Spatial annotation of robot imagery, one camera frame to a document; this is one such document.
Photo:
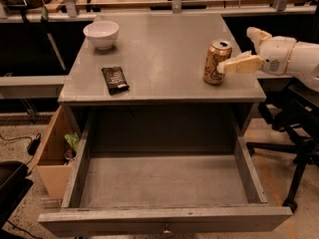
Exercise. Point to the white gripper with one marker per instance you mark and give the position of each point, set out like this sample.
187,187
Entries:
276,55

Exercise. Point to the orange soda can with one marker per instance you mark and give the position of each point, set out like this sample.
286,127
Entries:
218,51

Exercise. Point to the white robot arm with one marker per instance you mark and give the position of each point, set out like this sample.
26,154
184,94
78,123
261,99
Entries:
303,64

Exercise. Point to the white ceramic bowl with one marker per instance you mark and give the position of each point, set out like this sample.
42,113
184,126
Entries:
102,34

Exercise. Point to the black office chair base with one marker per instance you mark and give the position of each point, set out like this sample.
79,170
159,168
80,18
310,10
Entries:
294,110

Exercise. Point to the black snack packet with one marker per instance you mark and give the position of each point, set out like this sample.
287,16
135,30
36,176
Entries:
115,80

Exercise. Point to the green crumpled bag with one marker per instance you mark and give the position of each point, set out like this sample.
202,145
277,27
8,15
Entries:
73,141

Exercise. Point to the grey open drawer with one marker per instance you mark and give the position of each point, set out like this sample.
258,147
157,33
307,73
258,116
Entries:
145,172

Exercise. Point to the cardboard box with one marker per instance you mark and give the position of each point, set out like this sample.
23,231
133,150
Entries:
53,158

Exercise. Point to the black power adapter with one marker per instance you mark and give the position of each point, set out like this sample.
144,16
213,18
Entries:
32,147

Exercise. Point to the black bin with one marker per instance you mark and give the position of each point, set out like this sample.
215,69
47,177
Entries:
14,185

